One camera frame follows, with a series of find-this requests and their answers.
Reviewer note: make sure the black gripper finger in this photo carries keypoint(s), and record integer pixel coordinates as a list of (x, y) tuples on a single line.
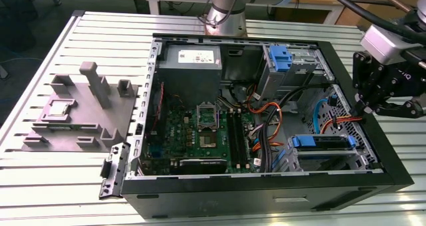
[(368, 81), (400, 110)]

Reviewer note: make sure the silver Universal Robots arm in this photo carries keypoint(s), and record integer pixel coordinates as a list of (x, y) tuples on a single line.
[(226, 16)]

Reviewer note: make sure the metal disk bay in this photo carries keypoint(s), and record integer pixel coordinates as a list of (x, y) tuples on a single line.
[(333, 151)]

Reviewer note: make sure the metal optical drive cage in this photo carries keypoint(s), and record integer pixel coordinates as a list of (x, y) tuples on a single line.
[(277, 83)]

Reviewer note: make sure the blue plastic drive latch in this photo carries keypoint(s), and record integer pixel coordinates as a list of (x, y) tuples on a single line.
[(281, 59)]

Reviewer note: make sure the wooden desk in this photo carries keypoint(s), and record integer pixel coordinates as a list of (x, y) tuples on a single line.
[(313, 1)]

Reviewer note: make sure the black RAM slot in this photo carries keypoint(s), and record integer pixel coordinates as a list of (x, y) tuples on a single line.
[(244, 138), (234, 138)]

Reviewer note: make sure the thin metal locking lever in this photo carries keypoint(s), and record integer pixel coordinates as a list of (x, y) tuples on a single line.
[(218, 118)]

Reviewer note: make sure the CPU socket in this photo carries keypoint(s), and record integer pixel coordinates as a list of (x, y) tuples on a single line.
[(210, 139)]

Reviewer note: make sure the grey power supply unit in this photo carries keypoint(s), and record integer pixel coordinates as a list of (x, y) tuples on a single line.
[(190, 83)]

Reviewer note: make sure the black graphics card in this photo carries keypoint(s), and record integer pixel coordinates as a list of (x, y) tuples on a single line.
[(200, 164)]

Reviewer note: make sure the black PC case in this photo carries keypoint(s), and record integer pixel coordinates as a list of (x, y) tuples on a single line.
[(233, 198)]

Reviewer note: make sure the green motherboard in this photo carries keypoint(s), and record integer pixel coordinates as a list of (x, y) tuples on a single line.
[(177, 136)]

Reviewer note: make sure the grey parts rack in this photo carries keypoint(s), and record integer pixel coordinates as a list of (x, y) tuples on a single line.
[(90, 116)]

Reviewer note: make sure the silver CPU chip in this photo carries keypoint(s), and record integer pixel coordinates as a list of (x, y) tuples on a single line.
[(61, 108)]

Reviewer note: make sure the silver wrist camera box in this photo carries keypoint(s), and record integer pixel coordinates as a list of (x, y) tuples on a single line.
[(382, 46)]

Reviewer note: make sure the hinged metal slot bracket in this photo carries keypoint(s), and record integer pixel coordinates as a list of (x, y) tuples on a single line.
[(115, 166)]

